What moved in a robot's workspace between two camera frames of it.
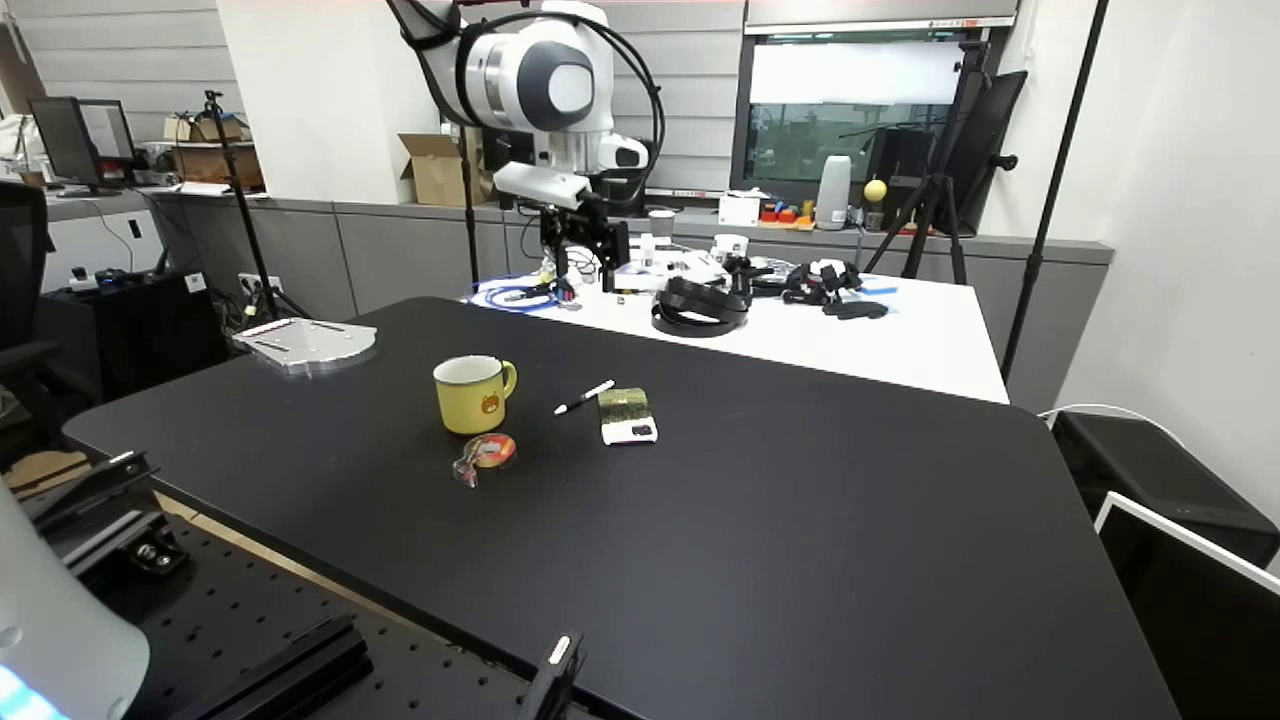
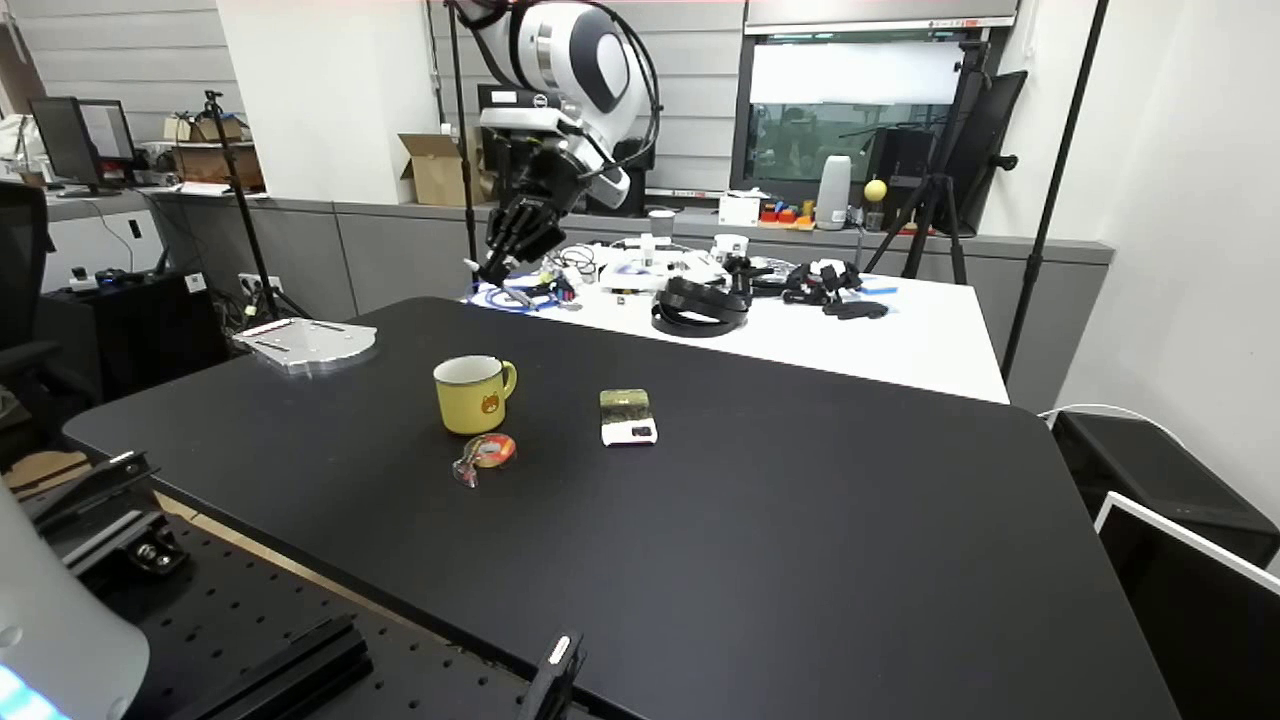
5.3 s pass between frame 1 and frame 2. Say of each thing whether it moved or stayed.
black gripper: moved
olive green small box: stayed
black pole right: stayed
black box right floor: stayed
